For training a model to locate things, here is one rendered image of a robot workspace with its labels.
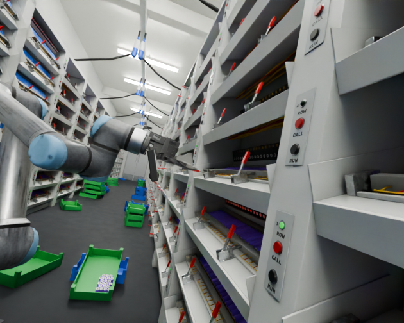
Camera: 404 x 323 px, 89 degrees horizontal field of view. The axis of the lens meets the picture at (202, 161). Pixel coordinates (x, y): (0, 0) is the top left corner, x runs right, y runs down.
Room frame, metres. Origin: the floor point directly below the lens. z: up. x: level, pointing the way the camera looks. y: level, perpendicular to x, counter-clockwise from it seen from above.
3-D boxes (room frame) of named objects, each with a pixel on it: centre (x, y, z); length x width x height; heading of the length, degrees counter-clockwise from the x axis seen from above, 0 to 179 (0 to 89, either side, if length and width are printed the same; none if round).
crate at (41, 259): (1.26, 0.87, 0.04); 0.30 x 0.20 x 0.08; 172
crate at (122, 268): (1.39, 0.49, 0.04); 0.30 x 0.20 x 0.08; 105
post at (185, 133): (1.70, 0.12, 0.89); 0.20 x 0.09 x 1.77; 105
